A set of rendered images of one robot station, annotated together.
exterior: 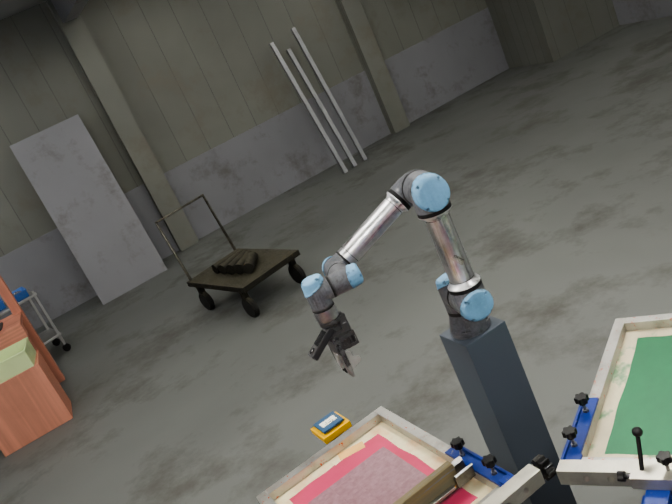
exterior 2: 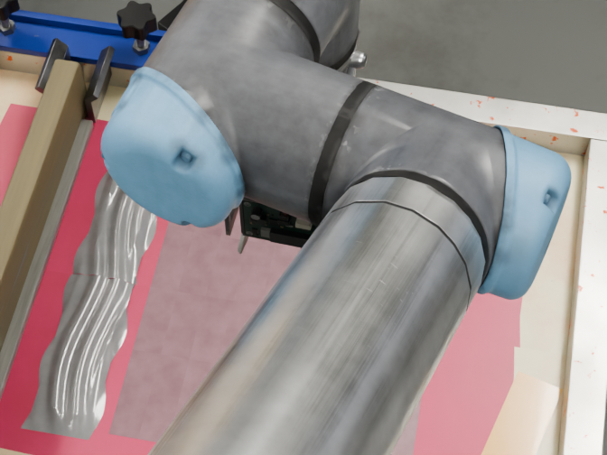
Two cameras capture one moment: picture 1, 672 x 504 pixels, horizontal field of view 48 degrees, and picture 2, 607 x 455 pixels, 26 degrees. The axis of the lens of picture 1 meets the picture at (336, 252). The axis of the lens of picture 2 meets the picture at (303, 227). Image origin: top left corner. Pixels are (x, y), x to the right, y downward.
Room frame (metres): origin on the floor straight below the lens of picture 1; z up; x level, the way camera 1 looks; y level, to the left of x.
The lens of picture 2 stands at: (2.53, -0.30, 2.17)
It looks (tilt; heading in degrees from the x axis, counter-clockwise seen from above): 58 degrees down; 122
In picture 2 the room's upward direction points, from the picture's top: straight up
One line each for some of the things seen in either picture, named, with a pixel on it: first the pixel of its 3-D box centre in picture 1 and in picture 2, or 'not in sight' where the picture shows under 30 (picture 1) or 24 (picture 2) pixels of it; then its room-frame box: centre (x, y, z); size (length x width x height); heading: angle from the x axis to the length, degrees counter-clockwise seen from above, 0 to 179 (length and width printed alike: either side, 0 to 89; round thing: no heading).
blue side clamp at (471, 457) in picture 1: (480, 470); not in sight; (1.98, -0.13, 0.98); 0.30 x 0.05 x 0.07; 21
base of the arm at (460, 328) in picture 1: (466, 316); not in sight; (2.45, -0.33, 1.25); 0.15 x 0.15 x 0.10
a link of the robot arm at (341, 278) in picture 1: (343, 278); (238, 116); (2.29, 0.01, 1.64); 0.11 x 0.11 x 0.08; 7
